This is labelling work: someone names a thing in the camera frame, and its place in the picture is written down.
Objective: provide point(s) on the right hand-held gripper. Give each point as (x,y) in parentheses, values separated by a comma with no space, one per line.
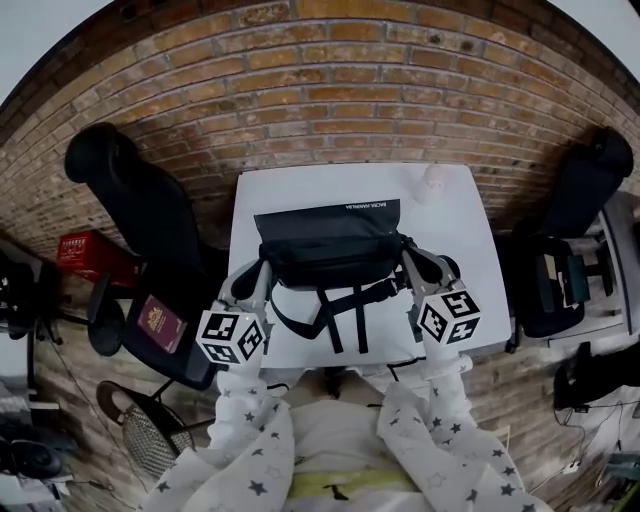
(447,320)

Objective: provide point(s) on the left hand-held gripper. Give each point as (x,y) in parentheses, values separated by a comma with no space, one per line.
(225,335)

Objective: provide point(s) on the black leather bag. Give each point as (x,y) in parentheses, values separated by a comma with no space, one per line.
(325,235)

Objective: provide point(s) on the person's left forearm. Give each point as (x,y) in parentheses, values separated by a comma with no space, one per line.
(245,405)

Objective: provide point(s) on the person's right forearm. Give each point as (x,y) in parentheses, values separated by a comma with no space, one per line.
(440,395)

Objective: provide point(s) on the white square table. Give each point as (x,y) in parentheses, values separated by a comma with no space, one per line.
(470,225)

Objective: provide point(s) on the maroon book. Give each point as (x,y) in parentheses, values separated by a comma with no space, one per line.
(161,324)

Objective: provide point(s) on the small white cup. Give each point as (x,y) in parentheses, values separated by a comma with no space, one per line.
(433,179)

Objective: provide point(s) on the person's legs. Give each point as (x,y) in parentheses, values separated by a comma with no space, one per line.
(325,387)

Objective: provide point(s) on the black office chair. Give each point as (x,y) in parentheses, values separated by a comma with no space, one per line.
(140,200)
(580,190)

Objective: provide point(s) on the black round stool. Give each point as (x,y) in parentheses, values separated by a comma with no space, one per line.
(107,330)

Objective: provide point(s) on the dark teal pouch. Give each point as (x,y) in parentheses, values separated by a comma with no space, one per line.
(576,277)

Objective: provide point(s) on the red plastic crate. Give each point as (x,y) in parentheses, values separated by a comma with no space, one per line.
(85,252)

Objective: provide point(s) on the person's torso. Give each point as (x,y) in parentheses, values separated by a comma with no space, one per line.
(345,440)

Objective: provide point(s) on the black round device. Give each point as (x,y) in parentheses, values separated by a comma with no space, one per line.
(35,457)

